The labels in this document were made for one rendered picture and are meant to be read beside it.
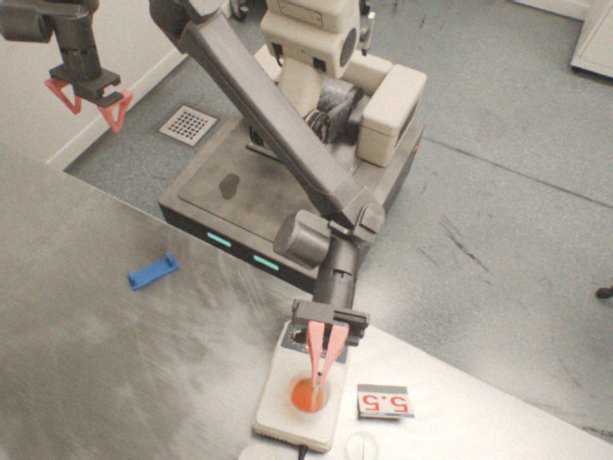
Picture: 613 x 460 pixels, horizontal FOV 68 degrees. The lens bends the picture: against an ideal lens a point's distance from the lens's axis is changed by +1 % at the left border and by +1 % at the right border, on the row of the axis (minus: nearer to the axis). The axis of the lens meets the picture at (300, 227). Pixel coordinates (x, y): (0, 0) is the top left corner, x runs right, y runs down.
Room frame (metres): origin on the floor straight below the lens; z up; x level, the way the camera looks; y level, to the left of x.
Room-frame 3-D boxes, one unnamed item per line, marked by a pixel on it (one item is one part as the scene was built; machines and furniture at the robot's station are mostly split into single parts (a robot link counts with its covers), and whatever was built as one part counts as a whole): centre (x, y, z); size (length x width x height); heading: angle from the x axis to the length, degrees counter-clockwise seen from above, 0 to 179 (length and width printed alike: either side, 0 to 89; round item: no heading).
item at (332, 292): (0.25, -0.05, 1.01); 0.10 x 0.07 x 0.07; 80
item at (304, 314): (0.18, -0.03, 1.01); 0.09 x 0.07 x 0.07; 171
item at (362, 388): (0.18, -0.16, 0.77); 0.09 x 0.06 x 0.04; 89
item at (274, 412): (0.17, -0.01, 0.83); 0.12 x 0.12 x 0.01; 77
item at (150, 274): (0.42, 0.30, 0.77); 0.10 x 0.03 x 0.04; 125
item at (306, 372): (0.16, -0.03, 0.88); 0.07 x 0.06 x 0.08; 139
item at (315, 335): (0.18, -0.05, 1.01); 0.09 x 0.07 x 0.07; 170
